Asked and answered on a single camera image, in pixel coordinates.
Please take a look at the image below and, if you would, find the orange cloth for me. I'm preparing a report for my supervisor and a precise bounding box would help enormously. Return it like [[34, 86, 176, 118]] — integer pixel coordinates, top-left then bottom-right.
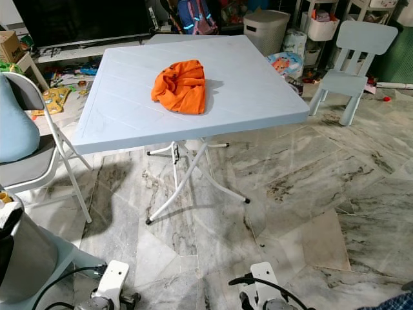
[[150, 59, 207, 115]]

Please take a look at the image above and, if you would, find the grey plastic bin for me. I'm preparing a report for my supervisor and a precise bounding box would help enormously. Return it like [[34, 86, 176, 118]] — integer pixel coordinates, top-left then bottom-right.
[[0, 200, 107, 304]]

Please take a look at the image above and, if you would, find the black bag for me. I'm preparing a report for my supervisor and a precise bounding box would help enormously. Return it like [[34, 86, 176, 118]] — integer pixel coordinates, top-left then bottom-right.
[[0, 210, 25, 285]]

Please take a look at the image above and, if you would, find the white folding chair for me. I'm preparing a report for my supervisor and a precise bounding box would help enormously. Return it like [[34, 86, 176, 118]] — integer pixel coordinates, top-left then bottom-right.
[[0, 71, 92, 223]]

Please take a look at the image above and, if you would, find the pale blue cushion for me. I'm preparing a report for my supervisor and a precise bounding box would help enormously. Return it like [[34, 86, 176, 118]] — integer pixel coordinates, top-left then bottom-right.
[[0, 71, 47, 163]]

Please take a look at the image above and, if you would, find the yellow toy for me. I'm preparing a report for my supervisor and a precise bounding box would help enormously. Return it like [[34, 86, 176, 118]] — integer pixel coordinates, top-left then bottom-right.
[[42, 87, 72, 116]]

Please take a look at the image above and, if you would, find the cartoon printed bag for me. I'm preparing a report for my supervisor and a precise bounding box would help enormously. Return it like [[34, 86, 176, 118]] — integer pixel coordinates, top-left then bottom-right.
[[266, 52, 304, 81]]

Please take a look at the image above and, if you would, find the pale plastic child chair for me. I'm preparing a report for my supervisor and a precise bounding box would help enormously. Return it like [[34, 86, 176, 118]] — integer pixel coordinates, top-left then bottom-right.
[[308, 21, 399, 127]]

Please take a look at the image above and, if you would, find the beige lidded laundry basket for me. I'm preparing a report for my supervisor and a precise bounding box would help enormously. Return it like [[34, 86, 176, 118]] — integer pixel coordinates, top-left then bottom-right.
[[243, 9, 291, 57]]

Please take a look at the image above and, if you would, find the cardboard box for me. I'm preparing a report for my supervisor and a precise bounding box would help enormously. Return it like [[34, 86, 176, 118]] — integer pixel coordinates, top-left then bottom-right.
[[0, 30, 26, 63]]

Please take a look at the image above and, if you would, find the black television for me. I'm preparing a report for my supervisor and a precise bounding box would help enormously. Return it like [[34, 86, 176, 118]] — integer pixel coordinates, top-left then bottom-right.
[[13, 0, 156, 49]]

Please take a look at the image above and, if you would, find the white trolley basket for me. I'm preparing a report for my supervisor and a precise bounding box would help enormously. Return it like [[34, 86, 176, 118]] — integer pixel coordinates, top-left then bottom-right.
[[307, 10, 341, 41]]

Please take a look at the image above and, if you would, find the pink and blue backpack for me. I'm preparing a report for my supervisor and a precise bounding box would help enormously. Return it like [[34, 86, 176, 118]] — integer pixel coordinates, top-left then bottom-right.
[[177, 0, 219, 36]]

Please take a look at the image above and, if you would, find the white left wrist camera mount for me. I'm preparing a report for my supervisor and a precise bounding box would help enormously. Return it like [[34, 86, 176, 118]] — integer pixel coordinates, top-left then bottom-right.
[[97, 260, 130, 304]]

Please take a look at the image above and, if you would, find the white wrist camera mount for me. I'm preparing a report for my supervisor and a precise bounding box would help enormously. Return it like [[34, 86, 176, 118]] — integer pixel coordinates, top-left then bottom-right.
[[252, 262, 281, 304], [97, 260, 130, 304]]

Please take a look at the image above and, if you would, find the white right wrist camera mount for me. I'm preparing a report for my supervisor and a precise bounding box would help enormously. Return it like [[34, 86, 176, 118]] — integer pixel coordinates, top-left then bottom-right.
[[252, 262, 281, 304]]

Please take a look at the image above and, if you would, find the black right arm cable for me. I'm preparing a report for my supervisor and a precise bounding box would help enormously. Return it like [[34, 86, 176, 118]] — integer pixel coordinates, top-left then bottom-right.
[[228, 274, 317, 310]]

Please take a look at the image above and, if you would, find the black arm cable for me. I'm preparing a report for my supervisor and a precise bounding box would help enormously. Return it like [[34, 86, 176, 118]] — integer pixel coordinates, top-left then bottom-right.
[[32, 266, 107, 310], [228, 274, 317, 310]]

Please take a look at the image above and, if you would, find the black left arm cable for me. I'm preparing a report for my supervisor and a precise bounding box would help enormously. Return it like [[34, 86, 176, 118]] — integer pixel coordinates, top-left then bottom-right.
[[32, 266, 107, 310]]

